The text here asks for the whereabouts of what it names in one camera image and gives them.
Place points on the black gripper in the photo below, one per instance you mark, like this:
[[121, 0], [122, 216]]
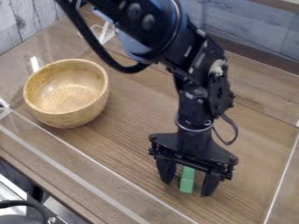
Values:
[[192, 147]]

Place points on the wooden bowl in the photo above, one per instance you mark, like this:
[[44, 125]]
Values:
[[68, 92]]

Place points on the black metal bracket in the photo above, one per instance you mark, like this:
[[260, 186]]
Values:
[[41, 213]]

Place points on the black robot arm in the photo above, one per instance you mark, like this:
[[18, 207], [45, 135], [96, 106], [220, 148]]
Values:
[[160, 35]]

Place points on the clear acrylic corner bracket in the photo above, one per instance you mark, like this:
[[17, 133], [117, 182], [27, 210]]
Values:
[[98, 34]]

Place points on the green rectangular block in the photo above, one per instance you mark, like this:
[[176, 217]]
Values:
[[188, 179]]

